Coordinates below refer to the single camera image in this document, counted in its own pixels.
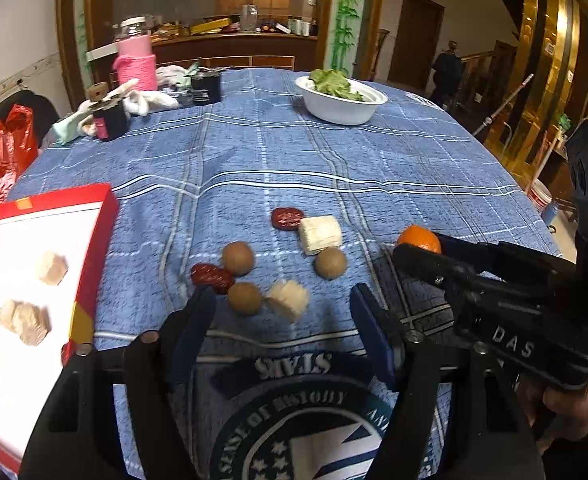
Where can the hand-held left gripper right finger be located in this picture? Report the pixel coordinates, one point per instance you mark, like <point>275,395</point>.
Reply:
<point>374,335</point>

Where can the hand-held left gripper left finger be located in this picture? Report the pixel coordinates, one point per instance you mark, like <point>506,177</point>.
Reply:
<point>193,330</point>

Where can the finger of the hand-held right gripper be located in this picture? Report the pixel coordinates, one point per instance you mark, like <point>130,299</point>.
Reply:
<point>474,250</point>
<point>434,272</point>

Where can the orange tangerine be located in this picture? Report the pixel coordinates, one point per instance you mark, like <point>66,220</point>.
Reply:
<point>419,237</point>

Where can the red jujube date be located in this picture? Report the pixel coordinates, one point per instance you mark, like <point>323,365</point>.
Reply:
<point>287,218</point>
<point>212,278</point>

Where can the brown longan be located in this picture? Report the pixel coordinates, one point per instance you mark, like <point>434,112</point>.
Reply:
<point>330,264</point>
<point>239,258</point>
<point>244,299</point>

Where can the peeled sugarcane chunk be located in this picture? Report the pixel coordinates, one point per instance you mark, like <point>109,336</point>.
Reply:
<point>6,314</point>
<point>287,301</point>
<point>51,267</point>
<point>31,325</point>
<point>320,234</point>

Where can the red gift box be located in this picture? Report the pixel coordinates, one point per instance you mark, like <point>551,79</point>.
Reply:
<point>13,230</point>

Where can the person's right hand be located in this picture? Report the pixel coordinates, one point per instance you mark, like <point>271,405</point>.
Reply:
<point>579,410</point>

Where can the white bucket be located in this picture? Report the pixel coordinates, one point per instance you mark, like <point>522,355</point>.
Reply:
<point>539,195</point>

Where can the mop stick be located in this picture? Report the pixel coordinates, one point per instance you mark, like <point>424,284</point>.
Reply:
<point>504,105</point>

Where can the white bowl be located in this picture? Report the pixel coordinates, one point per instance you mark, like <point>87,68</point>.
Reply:
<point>341,110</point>

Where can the blue plaid tablecloth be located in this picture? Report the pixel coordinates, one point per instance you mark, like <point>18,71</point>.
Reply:
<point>274,160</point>

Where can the green lettuce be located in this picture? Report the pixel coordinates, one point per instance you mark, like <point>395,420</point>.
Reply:
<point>331,82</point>

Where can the wooden chair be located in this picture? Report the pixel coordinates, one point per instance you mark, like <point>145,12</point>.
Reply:
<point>380,55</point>

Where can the brown wooden door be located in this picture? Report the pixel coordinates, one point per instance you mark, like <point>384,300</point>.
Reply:
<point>416,40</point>

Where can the black canister with pink label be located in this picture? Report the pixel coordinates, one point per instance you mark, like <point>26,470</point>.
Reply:
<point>113,122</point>

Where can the white cotton glove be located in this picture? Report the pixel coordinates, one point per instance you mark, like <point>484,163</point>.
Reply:
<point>143,100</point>

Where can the mint green cloth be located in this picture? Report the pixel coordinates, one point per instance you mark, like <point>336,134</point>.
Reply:
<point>68,130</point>

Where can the black cup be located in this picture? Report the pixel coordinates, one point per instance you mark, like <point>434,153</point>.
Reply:
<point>206,91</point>

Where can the white and green cloth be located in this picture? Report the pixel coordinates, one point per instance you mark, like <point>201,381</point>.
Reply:
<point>171,75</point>

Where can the red plastic bag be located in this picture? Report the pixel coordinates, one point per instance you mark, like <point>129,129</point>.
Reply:
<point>6,155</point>

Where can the brown wooden stopper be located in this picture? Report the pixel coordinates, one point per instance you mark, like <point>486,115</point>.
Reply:
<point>97,91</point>

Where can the black leather sofa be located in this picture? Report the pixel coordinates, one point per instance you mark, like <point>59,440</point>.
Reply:
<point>43,110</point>

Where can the bottle with pink knit sleeve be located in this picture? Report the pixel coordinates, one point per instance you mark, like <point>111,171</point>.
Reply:
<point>136,65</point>

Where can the wooden glass partition cabinet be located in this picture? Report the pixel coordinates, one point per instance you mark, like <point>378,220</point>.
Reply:
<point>233,45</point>

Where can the glass jar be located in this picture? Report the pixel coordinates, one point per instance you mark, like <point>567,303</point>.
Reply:
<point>249,17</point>

